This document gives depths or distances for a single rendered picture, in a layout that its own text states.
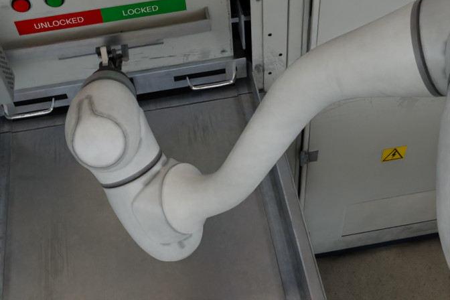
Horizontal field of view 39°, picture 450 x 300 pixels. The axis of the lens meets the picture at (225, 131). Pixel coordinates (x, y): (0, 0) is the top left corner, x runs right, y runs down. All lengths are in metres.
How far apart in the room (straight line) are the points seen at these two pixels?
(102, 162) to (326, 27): 0.59
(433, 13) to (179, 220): 0.46
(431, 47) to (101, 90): 0.46
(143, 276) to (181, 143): 0.30
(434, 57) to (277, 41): 0.70
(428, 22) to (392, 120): 0.95
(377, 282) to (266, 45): 1.04
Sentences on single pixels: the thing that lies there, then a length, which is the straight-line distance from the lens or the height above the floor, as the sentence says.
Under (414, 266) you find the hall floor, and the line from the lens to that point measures 2.15.
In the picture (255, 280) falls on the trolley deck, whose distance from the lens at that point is 1.15.
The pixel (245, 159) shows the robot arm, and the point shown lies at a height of 1.24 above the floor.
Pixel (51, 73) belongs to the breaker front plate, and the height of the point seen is 0.95.
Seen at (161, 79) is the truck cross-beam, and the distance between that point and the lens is 1.36.
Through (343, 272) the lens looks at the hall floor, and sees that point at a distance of 2.11.
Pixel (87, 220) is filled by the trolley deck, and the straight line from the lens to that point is 1.25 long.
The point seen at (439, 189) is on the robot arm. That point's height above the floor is 1.46.
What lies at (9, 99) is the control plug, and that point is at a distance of 1.25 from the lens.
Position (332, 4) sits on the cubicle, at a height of 1.08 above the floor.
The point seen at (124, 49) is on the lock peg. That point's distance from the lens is 1.26.
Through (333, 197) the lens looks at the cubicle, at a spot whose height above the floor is 0.39.
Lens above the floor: 1.89
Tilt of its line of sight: 52 degrees down
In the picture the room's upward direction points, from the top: 5 degrees counter-clockwise
